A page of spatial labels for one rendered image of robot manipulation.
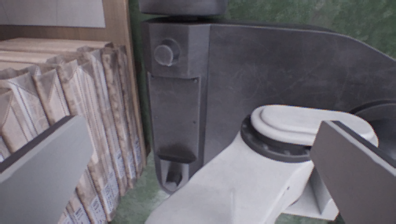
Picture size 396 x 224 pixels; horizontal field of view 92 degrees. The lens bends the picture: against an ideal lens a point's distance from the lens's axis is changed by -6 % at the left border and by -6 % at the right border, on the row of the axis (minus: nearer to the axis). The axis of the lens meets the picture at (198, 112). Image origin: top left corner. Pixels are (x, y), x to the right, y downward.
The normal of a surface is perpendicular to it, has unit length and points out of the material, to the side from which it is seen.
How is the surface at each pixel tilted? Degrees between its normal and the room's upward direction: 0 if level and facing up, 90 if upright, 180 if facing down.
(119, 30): 0
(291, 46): 0
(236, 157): 90
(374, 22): 0
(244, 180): 90
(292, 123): 90
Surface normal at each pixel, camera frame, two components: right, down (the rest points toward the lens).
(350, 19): -0.19, 0.48
